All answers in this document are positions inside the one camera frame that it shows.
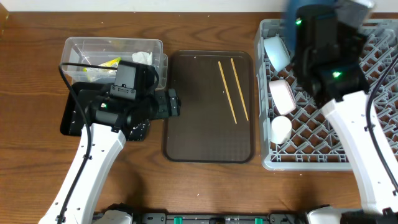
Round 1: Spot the dark brown serving tray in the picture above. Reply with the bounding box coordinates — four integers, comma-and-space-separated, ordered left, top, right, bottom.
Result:
162, 50, 255, 164

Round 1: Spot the light blue small bowl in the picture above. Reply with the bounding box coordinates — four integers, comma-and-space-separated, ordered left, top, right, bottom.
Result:
264, 36, 290, 72

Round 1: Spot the white napkin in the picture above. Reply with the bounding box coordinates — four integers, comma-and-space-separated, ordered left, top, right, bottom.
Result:
132, 52, 153, 65

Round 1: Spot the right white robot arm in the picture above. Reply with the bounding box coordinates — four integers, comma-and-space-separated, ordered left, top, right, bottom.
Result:
285, 0, 397, 223

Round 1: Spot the yellow white snack wrapper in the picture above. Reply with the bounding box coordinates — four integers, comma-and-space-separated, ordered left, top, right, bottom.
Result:
83, 57, 121, 82

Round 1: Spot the grey plastic dishwasher rack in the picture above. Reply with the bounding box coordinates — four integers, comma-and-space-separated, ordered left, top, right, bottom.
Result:
254, 19, 397, 171

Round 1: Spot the clear plastic bin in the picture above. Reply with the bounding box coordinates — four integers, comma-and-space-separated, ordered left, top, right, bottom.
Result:
61, 37, 168, 90

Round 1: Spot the white paper cup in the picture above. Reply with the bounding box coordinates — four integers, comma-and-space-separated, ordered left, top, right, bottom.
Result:
271, 116, 292, 144

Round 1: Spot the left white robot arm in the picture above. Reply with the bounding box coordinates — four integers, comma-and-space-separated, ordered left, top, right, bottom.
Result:
40, 60, 180, 223

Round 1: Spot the wooden chopstick left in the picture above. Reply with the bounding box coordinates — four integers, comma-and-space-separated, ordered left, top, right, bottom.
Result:
218, 61, 237, 124

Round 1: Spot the wooden chopstick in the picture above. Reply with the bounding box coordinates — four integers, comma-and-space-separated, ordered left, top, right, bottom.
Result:
230, 58, 249, 121
218, 61, 237, 124

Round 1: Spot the wooden chopstick right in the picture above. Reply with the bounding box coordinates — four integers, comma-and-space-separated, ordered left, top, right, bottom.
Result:
230, 58, 249, 121

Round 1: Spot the dark blue bowl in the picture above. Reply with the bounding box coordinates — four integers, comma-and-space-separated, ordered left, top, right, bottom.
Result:
284, 0, 336, 52

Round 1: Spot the white bowl with rice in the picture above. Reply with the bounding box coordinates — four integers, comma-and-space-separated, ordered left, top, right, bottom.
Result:
269, 80, 296, 115

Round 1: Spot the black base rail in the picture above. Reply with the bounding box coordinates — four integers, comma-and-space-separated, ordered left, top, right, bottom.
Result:
93, 203, 368, 224

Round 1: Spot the black waste tray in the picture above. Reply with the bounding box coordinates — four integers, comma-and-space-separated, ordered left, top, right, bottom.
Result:
60, 82, 150, 141

